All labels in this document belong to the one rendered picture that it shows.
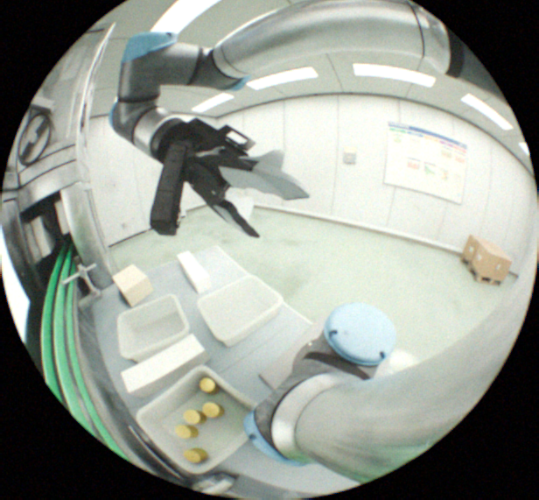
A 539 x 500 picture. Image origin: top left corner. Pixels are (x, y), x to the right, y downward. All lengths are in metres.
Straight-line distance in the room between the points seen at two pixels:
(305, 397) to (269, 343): 0.33
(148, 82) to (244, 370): 0.58
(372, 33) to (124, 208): 3.65
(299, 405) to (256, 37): 0.36
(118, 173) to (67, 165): 2.80
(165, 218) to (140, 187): 3.49
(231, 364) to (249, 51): 0.59
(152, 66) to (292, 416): 0.40
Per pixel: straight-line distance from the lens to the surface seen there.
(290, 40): 0.20
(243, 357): 0.47
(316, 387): 0.18
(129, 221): 3.68
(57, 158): 0.86
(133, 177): 3.63
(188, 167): 0.20
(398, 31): 0.18
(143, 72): 0.27
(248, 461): 0.46
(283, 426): 0.18
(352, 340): 0.23
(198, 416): 0.40
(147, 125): 0.25
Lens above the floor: 1.19
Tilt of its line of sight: 24 degrees down
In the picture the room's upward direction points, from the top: straight up
